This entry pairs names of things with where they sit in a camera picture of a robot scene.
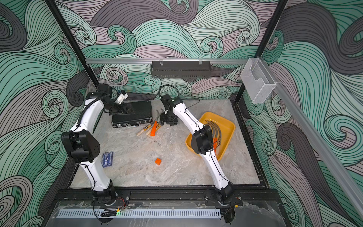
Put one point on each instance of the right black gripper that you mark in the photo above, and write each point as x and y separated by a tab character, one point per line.
163	119

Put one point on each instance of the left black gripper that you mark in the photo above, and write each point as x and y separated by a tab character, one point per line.
123	111

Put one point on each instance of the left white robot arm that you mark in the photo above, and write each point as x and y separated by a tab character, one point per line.
83	147

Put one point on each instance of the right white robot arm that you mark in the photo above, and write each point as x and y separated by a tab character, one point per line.
202	140

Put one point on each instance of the black ribbed storage case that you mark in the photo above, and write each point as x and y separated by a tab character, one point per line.
141	114

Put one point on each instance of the small orange block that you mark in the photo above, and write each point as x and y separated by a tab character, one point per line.
158	161

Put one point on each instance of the blue card pack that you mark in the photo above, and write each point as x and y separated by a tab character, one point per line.
107	159

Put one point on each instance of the yellow plastic tray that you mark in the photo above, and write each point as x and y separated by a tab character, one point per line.
222	132

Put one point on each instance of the wooden handle sickle with label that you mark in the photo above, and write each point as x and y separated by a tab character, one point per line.
146	128

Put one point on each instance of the black wall shelf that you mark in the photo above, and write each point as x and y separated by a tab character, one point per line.
181	69

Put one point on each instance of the clear acrylic wall holder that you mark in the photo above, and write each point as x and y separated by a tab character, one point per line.
258	80

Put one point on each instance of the white slotted cable duct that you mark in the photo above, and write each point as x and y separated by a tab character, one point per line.
141	213

